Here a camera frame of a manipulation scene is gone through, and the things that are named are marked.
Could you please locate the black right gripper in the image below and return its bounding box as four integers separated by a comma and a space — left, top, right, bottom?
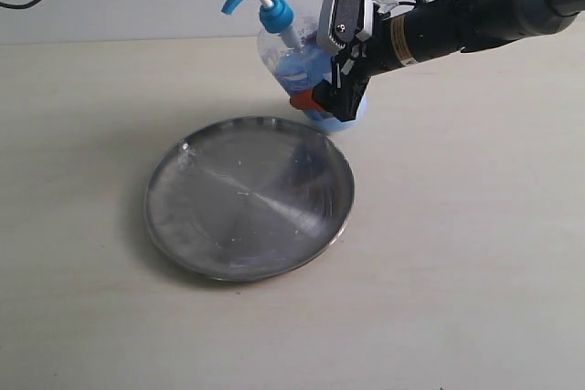
289, 15, 398, 122

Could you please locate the blue soap pump bottle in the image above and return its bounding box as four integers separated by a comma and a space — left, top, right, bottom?
220, 0, 369, 134

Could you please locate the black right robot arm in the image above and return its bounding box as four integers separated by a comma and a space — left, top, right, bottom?
290, 0, 584, 122

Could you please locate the round steel plate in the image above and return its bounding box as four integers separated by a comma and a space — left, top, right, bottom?
143, 116, 356, 283

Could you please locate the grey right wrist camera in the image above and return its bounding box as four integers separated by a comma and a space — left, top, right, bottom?
316, 0, 365, 55

